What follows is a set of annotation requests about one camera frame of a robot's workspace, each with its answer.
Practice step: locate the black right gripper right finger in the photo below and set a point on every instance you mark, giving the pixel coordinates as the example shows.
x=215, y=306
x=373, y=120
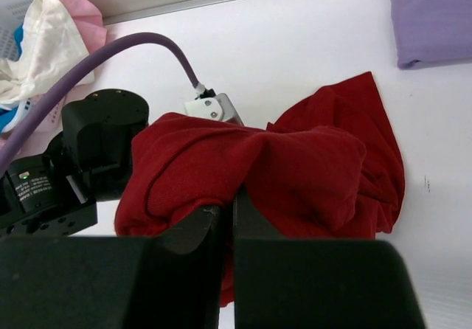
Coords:
x=283, y=282

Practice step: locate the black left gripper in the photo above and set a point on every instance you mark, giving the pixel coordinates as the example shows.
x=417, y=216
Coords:
x=56, y=192

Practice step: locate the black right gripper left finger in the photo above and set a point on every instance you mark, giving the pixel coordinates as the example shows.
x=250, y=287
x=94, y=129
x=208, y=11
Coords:
x=170, y=281

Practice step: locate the red t shirt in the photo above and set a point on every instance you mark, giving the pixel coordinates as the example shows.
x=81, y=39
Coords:
x=329, y=167

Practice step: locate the pink t shirt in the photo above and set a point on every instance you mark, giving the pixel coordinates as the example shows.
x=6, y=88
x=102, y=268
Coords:
x=89, y=21

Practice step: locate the blue t shirt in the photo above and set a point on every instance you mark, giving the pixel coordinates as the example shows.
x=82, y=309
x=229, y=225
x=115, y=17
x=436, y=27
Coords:
x=15, y=77

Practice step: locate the cream white t shirt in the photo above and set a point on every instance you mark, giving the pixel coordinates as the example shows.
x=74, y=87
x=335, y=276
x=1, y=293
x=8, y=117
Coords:
x=58, y=44

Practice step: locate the white plastic laundry basket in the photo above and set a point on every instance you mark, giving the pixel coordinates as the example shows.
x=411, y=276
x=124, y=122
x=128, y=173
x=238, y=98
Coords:
x=12, y=16

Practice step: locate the folded purple t shirt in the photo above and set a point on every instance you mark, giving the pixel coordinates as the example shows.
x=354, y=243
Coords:
x=429, y=32

